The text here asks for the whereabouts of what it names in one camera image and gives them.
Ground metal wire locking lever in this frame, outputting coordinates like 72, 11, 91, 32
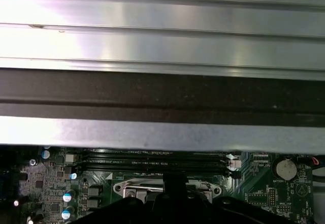
124, 180, 165, 185

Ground round coin battery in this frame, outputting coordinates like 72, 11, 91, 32
276, 157, 298, 180

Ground black PC case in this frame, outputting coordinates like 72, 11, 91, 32
0, 66, 325, 158

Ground metal socket cover frame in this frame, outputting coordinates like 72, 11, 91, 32
123, 184, 213, 204

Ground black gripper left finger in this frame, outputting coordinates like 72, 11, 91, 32
72, 174, 176, 224

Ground green motherboard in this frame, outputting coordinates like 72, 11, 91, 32
0, 145, 315, 224

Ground CPU socket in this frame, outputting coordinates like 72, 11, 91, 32
113, 177, 222, 209

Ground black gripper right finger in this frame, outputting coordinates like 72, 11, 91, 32
175, 174, 295, 224

